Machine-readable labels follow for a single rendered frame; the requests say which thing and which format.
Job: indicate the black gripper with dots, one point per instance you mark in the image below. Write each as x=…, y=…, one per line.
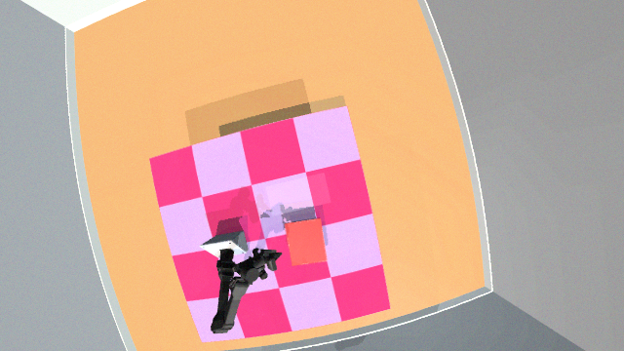
x=265, y=256

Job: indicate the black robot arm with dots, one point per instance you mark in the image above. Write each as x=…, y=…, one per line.
x=223, y=321

